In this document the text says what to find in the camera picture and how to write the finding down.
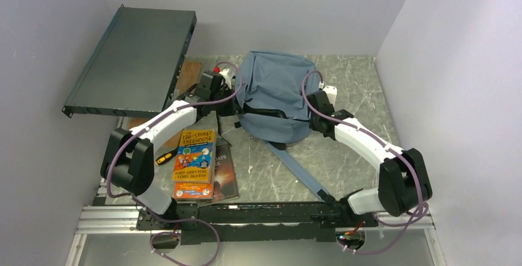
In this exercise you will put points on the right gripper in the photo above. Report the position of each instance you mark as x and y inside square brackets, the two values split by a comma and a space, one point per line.
[312, 125]

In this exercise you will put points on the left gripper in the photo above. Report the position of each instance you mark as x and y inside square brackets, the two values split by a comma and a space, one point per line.
[231, 109]

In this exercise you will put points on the blue backpack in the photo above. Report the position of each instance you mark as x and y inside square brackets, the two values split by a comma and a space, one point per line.
[272, 107]

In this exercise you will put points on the yellow treehouse book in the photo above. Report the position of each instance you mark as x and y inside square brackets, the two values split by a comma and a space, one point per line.
[194, 161]

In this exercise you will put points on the yellow black screwdriver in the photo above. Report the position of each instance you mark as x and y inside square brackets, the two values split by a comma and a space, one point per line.
[166, 157]

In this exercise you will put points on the dark cover book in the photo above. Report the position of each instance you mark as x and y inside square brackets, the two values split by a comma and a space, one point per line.
[225, 187]

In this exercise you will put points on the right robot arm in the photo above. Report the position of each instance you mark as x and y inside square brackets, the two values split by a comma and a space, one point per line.
[403, 182]

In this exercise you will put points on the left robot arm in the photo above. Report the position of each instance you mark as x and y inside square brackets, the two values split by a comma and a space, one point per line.
[129, 160]

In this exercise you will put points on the brown wooden board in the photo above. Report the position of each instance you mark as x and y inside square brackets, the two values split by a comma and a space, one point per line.
[189, 75]

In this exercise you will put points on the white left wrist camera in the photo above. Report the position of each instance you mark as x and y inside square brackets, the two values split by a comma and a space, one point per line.
[227, 74]

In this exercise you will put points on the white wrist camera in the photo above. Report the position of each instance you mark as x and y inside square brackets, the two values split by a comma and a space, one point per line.
[227, 74]
[331, 93]

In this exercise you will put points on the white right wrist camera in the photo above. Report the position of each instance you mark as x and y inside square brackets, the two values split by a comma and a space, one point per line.
[331, 93]

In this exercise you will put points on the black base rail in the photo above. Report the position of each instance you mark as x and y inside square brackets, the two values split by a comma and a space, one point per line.
[276, 221]

